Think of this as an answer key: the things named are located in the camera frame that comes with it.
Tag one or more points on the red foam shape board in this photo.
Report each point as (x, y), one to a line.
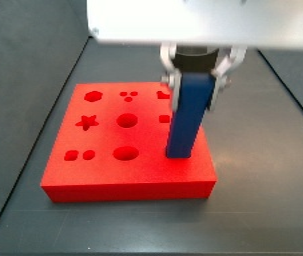
(109, 155)

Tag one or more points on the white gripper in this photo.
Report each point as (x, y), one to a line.
(239, 23)

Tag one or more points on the black curved holder block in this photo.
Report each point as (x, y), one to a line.
(196, 59)

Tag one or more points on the blue rectangular block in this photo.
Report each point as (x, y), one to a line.
(192, 97)

